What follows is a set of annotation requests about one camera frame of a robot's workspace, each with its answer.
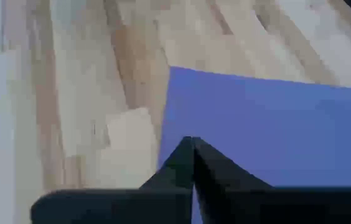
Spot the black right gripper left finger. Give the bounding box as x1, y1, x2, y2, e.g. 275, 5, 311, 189
30, 136, 194, 224

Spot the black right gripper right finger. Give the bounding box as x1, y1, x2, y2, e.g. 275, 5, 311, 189
193, 136, 351, 224

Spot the purple paper sheet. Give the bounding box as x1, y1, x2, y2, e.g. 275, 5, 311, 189
158, 65, 351, 224

